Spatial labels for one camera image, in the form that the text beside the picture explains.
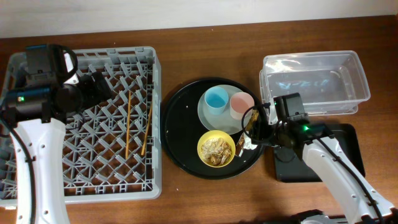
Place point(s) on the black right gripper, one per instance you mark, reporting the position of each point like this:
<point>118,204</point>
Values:
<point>259,130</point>

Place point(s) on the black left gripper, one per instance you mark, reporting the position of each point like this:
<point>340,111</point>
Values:
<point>94,86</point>

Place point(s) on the gold snack wrapper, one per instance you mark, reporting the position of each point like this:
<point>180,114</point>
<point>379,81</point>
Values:
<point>249,126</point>

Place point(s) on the white tissue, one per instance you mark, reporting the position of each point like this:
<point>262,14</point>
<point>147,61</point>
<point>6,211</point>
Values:
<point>248,144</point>

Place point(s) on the pink plastic cup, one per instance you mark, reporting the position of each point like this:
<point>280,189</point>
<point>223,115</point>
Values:
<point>240,102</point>

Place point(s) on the yellow bowl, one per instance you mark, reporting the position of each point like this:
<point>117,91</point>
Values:
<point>217,134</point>

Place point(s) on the food scraps pile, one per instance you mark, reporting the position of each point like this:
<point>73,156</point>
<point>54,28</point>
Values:
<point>216,152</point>

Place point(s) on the wooden chopstick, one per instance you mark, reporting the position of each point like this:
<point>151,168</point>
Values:
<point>144,146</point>
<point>128,125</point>

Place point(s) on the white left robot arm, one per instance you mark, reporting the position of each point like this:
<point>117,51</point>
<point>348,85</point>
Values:
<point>35,113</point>

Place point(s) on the grey plastic dishwasher rack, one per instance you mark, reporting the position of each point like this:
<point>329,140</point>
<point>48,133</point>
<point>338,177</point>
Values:
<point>94,167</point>

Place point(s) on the clear plastic waste bin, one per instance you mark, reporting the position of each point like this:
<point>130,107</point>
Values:
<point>329,83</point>

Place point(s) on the black rectangular tray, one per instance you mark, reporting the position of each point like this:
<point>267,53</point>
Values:
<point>290,169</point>

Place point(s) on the grey-white round plate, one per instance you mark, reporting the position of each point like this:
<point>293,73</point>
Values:
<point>223,122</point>

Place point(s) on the blue plastic cup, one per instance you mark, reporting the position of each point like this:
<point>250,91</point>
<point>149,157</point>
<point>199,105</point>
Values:
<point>216,99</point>

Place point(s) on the round black tray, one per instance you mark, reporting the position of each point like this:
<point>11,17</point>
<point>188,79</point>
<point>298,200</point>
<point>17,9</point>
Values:
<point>181,130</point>

